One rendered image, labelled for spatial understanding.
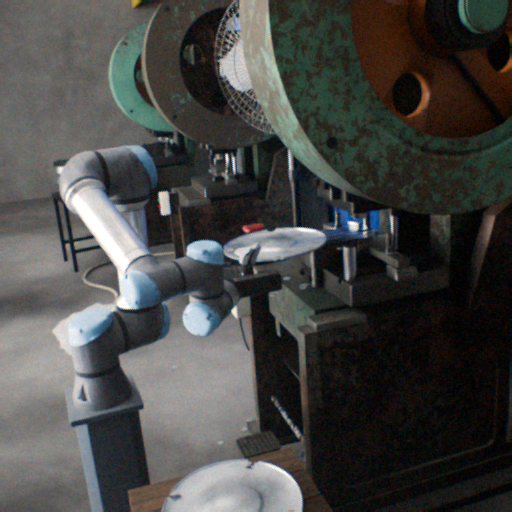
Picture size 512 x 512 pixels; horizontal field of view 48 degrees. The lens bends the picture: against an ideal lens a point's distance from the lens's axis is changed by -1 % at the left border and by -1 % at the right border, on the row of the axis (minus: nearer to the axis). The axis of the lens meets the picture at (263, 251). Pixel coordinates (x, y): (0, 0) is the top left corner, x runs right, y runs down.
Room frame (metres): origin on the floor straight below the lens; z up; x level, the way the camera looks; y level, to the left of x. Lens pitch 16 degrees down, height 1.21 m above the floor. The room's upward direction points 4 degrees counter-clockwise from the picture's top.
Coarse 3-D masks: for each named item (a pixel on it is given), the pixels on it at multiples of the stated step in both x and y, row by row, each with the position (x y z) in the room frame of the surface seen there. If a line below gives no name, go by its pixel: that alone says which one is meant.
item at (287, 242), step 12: (276, 228) 1.70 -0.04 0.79; (288, 228) 1.69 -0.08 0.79; (300, 228) 1.67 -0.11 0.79; (240, 240) 1.63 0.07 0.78; (252, 240) 1.62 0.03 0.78; (264, 240) 1.58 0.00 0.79; (276, 240) 1.57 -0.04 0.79; (288, 240) 1.55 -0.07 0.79; (300, 240) 1.56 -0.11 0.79; (312, 240) 1.55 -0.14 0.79; (324, 240) 1.53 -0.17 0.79; (228, 252) 1.53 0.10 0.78; (264, 252) 1.49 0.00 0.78; (276, 252) 1.47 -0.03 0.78; (288, 252) 1.46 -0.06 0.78; (300, 252) 1.45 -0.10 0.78
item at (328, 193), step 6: (318, 180) 1.62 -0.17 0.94; (324, 180) 1.59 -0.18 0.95; (318, 186) 1.63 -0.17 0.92; (324, 186) 1.56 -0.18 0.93; (330, 186) 1.56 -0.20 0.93; (318, 192) 1.64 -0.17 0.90; (324, 192) 1.60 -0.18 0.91; (330, 192) 1.56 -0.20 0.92; (336, 192) 1.56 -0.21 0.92; (342, 192) 1.56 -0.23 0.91; (330, 198) 1.56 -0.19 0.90; (336, 198) 1.56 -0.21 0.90; (342, 198) 1.56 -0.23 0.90; (348, 198) 1.54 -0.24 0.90; (354, 198) 1.55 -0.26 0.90; (360, 198) 1.56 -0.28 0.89; (366, 198) 1.56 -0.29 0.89
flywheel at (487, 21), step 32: (352, 0) 1.20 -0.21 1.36; (384, 0) 1.22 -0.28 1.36; (416, 0) 1.22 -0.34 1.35; (448, 0) 1.13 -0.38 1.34; (480, 0) 1.13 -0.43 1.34; (384, 32) 1.22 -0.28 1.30; (416, 32) 1.23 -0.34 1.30; (448, 32) 1.14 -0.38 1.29; (480, 32) 1.13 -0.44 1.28; (384, 64) 1.22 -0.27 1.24; (416, 64) 1.24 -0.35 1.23; (448, 64) 1.26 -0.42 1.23; (480, 64) 1.29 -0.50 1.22; (384, 96) 1.22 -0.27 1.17; (448, 96) 1.26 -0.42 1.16; (480, 96) 1.29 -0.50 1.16; (416, 128) 1.24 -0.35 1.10; (448, 128) 1.26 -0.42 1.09; (480, 128) 1.29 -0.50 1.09
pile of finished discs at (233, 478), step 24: (192, 480) 1.08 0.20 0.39; (216, 480) 1.07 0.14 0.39; (240, 480) 1.07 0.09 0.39; (264, 480) 1.06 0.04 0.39; (288, 480) 1.06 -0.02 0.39; (168, 504) 1.01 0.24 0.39; (192, 504) 1.00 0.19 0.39; (216, 504) 0.99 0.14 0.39; (240, 504) 0.98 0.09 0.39; (264, 504) 0.99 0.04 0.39; (288, 504) 0.98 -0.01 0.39
